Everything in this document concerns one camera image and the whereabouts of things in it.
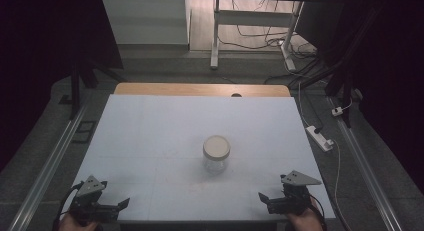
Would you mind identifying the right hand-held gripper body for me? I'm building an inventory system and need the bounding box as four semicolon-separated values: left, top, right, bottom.
266;170;323;216

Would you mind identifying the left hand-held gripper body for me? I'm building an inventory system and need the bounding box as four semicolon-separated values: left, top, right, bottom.
68;175;120;224

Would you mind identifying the clear glass jar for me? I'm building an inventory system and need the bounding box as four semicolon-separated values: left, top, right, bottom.
202;154;230;175

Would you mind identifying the beige round jar lid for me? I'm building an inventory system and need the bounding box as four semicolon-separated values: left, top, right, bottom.
202;134;231;162

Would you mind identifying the person's right hand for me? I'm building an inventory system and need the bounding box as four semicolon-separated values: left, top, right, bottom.
285;196;325;231

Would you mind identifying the person's left hand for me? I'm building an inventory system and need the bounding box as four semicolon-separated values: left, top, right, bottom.
58;212;100;231

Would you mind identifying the white power strip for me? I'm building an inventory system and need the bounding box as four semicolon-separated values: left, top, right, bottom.
305;125;335;153

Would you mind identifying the white table mat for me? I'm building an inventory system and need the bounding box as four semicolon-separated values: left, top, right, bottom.
61;93;336;223

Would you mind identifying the black metal stand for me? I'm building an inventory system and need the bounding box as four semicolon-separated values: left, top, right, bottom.
288;4;384;129
59;57;128;121

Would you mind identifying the wooden table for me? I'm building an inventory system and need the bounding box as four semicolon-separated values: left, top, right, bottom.
113;82;292;98

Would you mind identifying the black curtain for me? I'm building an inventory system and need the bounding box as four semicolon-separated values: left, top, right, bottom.
0;0;124;174
294;0;424;195

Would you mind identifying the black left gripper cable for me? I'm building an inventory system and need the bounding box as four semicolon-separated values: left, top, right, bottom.
52;181;84;231

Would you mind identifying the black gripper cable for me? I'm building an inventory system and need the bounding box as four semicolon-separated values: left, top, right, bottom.
308;194;329;231
52;181;84;231

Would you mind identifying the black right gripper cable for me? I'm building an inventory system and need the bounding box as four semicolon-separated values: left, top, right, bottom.
308;194;329;231

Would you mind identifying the white cable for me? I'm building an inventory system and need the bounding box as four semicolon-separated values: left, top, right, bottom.
297;81;351;231

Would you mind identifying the aluminium floor rail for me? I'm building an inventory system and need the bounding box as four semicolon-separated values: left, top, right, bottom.
7;100;91;231
328;96;404;231

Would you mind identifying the black rectangular floor frame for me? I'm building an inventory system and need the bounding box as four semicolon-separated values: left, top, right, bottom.
71;120;98;145

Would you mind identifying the bundle of black floor cables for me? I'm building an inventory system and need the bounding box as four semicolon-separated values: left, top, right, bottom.
218;0;331;87

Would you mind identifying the white desk frame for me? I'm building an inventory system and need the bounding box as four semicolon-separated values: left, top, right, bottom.
209;0;305;72

